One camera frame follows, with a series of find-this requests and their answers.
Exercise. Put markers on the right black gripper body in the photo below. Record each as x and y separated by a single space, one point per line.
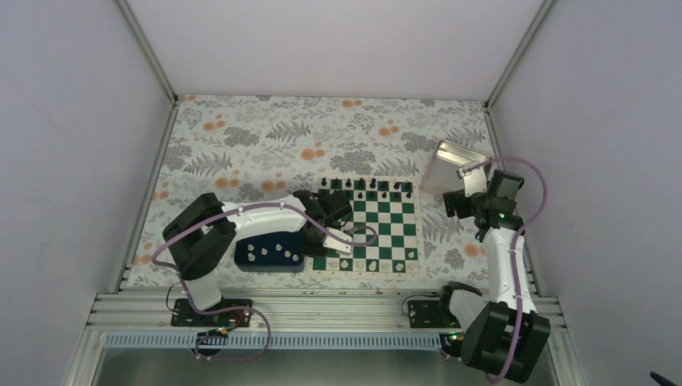
462 211

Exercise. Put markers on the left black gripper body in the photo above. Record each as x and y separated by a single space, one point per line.
307 247

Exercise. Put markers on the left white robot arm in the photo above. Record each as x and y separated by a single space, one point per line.
301 223

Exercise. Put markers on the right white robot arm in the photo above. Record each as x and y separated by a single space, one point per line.
504 335

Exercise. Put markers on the black chess pieces row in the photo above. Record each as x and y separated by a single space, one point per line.
372 189

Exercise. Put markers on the green white chess board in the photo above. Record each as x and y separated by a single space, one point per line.
383 232

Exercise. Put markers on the dark blue plastic tray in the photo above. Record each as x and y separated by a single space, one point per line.
252 258

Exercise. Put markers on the silver metal tin box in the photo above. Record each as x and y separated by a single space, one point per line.
441 174

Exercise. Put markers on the floral patterned table mat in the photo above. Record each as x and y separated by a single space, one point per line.
250 148

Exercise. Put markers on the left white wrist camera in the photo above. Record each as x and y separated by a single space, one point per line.
338 241

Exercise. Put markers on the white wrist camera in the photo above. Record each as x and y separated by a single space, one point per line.
338 241
474 178

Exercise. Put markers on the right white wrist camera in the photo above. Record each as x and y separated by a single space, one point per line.
474 178

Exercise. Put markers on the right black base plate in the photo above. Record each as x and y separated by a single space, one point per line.
425 313

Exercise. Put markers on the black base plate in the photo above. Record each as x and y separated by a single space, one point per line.
425 313
183 315

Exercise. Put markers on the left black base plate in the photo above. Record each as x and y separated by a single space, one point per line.
183 315

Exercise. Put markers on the aluminium rail frame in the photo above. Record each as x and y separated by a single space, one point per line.
326 319

